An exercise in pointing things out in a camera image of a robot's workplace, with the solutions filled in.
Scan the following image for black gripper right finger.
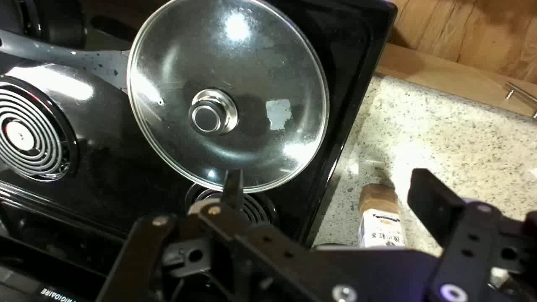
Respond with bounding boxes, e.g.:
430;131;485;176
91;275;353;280
408;166;537;302

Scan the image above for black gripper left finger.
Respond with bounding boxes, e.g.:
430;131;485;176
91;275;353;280
98;169;359;302

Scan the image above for small brown sauce bottle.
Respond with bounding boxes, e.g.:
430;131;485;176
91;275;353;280
358;176;408;250

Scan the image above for small coil stove burner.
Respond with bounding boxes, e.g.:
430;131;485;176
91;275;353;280
185;183;280;226

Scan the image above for black electric stove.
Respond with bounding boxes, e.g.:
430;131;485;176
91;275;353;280
0;0;400;302

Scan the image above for glass pan lid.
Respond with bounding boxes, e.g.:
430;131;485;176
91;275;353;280
126;0;333;194

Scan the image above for large coil stove burner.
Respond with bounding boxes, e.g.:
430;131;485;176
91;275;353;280
0;74;81;184

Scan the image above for metal bar handle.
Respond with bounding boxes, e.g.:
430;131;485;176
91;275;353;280
502;79;537;121

